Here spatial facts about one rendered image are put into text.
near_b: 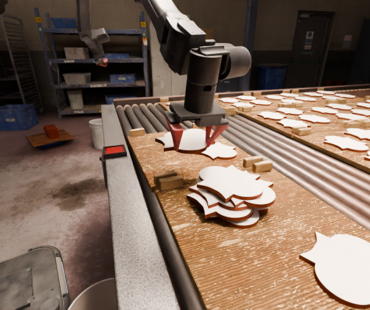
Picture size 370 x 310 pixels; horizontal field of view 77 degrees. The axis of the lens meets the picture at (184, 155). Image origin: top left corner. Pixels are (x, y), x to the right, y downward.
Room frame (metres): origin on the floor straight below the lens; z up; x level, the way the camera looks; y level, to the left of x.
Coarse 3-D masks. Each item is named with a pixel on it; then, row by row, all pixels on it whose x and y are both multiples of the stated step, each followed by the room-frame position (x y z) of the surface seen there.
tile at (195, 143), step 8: (168, 136) 0.55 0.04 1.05; (184, 136) 0.55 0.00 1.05; (192, 136) 0.55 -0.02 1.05; (200, 136) 0.55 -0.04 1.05; (168, 144) 0.50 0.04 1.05; (184, 144) 0.49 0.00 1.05; (192, 144) 0.49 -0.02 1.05; (200, 144) 0.49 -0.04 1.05; (184, 152) 0.46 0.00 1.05; (192, 152) 0.46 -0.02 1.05; (200, 152) 0.47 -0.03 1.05
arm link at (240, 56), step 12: (180, 24) 0.47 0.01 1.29; (192, 24) 0.49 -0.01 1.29; (192, 36) 0.45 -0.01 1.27; (204, 36) 0.47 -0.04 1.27; (192, 48) 0.46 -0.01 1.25; (228, 48) 0.47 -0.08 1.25; (240, 48) 0.49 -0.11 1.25; (228, 60) 0.46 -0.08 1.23; (240, 60) 0.47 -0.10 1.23; (180, 72) 0.48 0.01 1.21; (228, 72) 0.46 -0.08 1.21; (240, 72) 0.48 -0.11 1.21
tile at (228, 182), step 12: (204, 168) 0.49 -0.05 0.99; (216, 168) 0.49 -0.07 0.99; (228, 168) 0.49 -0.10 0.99; (204, 180) 0.43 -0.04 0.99; (216, 180) 0.43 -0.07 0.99; (228, 180) 0.43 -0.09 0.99; (240, 180) 0.43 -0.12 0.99; (252, 180) 0.43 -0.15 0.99; (216, 192) 0.40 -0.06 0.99; (228, 192) 0.39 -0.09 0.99; (240, 192) 0.39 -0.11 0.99; (252, 192) 0.39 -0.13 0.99
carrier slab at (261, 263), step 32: (160, 192) 0.48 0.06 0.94; (192, 192) 0.48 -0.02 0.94; (288, 192) 0.48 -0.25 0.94; (192, 224) 0.36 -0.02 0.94; (224, 224) 0.36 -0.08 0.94; (288, 224) 0.36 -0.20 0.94; (320, 224) 0.36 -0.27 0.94; (352, 224) 0.36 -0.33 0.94; (192, 256) 0.28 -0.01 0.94; (224, 256) 0.28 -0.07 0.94; (256, 256) 0.28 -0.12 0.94; (288, 256) 0.28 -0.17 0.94; (224, 288) 0.23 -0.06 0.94; (256, 288) 0.23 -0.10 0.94; (288, 288) 0.23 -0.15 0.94; (320, 288) 0.23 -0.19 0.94
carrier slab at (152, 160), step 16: (144, 144) 0.79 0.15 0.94; (160, 144) 0.79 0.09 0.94; (224, 144) 0.79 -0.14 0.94; (144, 160) 0.66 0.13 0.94; (160, 160) 0.66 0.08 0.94; (176, 160) 0.66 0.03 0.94; (192, 160) 0.66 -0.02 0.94; (208, 160) 0.66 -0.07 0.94; (224, 160) 0.66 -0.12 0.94; (240, 160) 0.66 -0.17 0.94; (144, 176) 0.57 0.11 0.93; (192, 176) 0.56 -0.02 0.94
